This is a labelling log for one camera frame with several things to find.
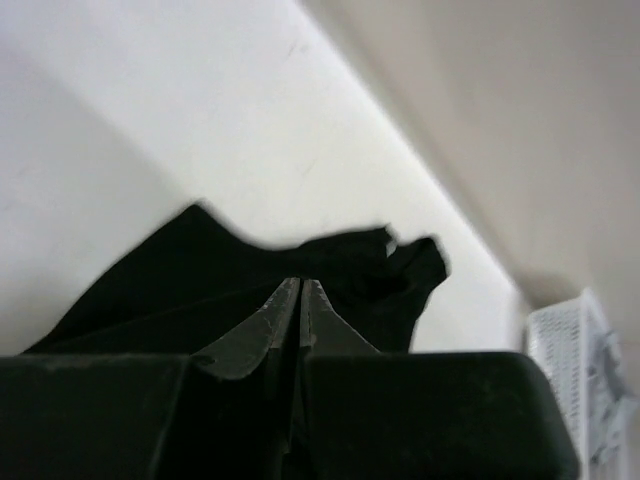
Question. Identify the crumpled grey tank top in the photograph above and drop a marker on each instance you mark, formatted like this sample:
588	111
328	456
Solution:
611	402

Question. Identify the white plastic laundry basket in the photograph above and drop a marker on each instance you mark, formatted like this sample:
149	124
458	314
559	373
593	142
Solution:
559	339

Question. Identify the black tank top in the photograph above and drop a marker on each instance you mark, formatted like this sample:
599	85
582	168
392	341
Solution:
192	281

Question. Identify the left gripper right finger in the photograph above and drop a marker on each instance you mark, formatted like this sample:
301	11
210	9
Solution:
322	331

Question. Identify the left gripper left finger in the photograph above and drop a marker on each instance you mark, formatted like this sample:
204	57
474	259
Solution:
234	416

